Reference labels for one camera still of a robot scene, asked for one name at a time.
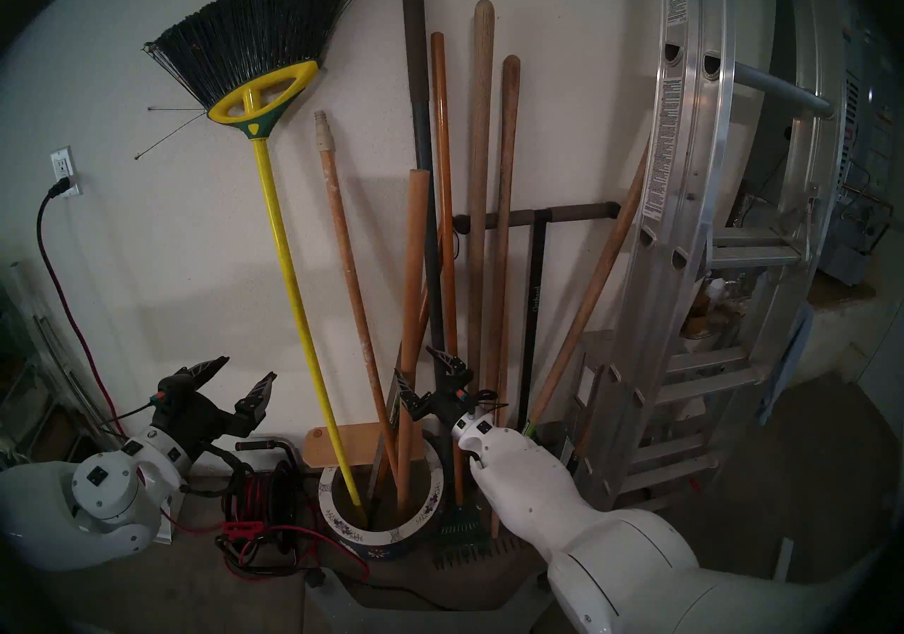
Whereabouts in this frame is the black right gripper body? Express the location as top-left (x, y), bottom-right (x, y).
top-left (404, 371), bottom-right (495, 430)

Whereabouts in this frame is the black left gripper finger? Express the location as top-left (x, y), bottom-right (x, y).
top-left (157, 355), bottom-right (230, 390)
top-left (235, 370), bottom-right (278, 425)

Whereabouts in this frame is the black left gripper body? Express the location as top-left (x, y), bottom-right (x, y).
top-left (150, 373), bottom-right (262, 457)

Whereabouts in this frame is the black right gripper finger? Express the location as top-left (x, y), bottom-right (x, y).
top-left (426, 347), bottom-right (472, 388)
top-left (393, 368), bottom-right (423, 409)

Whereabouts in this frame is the plain flat-topped wooden stick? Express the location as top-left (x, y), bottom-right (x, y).
top-left (395, 169), bottom-right (432, 512)

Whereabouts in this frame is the yellow-handled black bristle broom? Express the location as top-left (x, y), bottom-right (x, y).
top-left (134, 0), bottom-right (382, 526)

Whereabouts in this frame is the paint-stained wooden pole white tip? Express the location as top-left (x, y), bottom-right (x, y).
top-left (314, 109), bottom-right (400, 471)

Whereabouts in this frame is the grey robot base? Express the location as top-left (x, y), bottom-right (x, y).
top-left (304, 568), bottom-right (559, 634)

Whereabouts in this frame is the floral white ceramic pot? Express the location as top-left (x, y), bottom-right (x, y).
top-left (318, 438), bottom-right (446, 563)

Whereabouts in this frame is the light wooden board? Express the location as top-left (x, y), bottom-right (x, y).
top-left (304, 421), bottom-right (426, 471)

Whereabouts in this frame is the white box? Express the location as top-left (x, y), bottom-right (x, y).
top-left (157, 477), bottom-right (177, 545)

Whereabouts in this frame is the cluttered storage shelf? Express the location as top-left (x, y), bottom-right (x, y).
top-left (0, 265), bottom-right (128, 471)

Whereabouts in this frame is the grey pole with black grip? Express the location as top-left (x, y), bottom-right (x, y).
top-left (400, 0), bottom-right (458, 499)

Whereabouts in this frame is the aluminium step ladder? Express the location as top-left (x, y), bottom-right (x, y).
top-left (558, 223), bottom-right (813, 520)

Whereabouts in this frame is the aluminium extension ladder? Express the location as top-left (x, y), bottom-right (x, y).
top-left (611, 0), bottom-right (848, 429)

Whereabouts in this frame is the white strip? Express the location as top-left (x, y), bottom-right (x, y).
top-left (770, 537), bottom-right (795, 584)

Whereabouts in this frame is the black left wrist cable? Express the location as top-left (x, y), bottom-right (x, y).
top-left (106, 393), bottom-right (167, 440)

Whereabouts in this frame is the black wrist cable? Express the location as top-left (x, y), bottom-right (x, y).
top-left (466, 388), bottom-right (511, 423)
top-left (106, 393), bottom-right (167, 440)

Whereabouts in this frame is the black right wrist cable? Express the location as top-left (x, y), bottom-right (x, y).
top-left (466, 388), bottom-right (511, 423)

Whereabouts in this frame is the black cord reel red cable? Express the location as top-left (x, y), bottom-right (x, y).
top-left (215, 436), bottom-right (371, 580)

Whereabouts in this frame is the black T-handle garden tool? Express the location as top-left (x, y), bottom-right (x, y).
top-left (454, 202), bottom-right (622, 432)

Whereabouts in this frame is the small brown tool handle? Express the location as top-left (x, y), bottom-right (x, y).
top-left (573, 385), bottom-right (602, 460)

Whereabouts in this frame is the leaning light brown wooden handle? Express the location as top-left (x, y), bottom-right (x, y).
top-left (526, 145), bottom-right (649, 437)

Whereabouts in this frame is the green rake with orange handle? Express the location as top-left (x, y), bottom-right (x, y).
top-left (431, 31), bottom-right (496, 571)

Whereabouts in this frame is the pale thick wooden handle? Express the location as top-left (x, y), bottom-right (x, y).
top-left (463, 0), bottom-right (495, 393)

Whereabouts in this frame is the dark brown wooden handle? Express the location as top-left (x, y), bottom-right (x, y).
top-left (486, 54), bottom-right (522, 540)

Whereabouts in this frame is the red and black power cord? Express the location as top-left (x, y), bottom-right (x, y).
top-left (37, 177), bottom-right (128, 439)

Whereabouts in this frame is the white wall outlet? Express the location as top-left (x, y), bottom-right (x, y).
top-left (51, 145), bottom-right (83, 199)

